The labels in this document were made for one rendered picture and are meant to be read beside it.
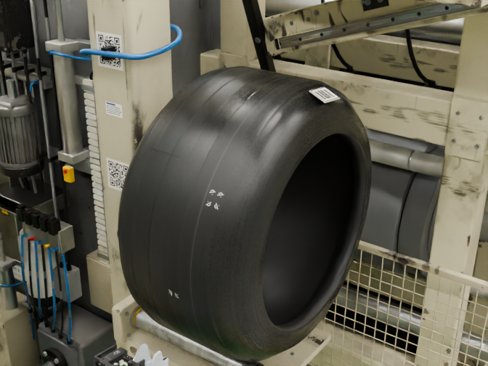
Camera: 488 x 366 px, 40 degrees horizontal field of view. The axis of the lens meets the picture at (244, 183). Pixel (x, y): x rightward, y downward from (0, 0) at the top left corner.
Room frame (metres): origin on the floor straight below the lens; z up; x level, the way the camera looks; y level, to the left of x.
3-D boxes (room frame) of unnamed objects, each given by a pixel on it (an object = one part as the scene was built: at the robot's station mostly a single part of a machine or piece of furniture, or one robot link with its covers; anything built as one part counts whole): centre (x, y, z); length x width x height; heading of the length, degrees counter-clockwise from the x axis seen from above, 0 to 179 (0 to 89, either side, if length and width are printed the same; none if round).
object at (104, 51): (1.46, 0.25, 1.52); 0.19 x 0.19 x 0.06; 55
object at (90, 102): (1.49, 0.34, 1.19); 0.05 x 0.04 x 0.48; 145
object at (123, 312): (1.44, 0.17, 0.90); 0.40 x 0.03 x 0.10; 145
